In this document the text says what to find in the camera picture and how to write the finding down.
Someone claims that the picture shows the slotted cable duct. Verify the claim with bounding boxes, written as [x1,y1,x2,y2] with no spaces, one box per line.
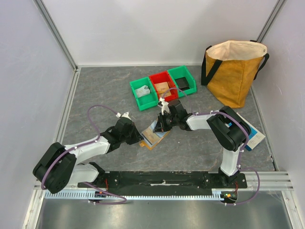
[44,189,224,201]

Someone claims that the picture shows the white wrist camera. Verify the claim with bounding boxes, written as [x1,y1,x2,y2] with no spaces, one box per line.
[157,98,170,115]
[115,112,131,120]

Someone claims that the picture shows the brown cards in red bin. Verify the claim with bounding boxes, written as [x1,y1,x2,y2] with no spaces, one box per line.
[155,82,172,98]

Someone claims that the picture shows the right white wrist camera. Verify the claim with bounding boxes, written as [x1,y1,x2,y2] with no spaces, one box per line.
[157,98,170,115]

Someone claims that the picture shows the black wallet in bin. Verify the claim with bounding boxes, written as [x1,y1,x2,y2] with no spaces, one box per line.
[175,77,194,94]

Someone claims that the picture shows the left green plastic bin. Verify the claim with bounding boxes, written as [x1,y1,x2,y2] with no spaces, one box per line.
[130,77,159,111]

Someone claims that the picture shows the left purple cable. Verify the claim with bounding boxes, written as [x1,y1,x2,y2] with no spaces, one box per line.
[40,104,127,205]

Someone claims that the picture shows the red plastic bin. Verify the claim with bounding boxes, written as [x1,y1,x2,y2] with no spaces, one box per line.
[149,71,179,102]

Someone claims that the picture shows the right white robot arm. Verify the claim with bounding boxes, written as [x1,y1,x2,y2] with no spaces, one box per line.
[153,98,251,188]

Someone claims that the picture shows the blue razor package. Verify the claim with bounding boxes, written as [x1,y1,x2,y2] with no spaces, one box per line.
[237,113,265,151]

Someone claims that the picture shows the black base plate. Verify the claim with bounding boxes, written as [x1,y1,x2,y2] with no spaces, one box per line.
[91,171,247,197]

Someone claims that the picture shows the right green plastic bin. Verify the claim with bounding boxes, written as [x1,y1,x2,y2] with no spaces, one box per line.
[167,65,197,95]

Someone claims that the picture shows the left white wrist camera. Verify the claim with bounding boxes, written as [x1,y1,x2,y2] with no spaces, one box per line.
[115,112,131,120]

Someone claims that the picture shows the orange leather card holder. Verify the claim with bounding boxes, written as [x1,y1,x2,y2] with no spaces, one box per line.
[139,120,170,150]

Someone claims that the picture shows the mustard tote bag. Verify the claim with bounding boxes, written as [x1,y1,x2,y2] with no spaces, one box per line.
[201,40,270,108]

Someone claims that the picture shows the green plastic bin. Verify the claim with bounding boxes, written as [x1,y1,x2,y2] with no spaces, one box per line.
[167,65,197,95]
[130,77,159,111]

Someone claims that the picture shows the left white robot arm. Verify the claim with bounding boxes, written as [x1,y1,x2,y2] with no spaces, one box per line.
[32,117,143,194]

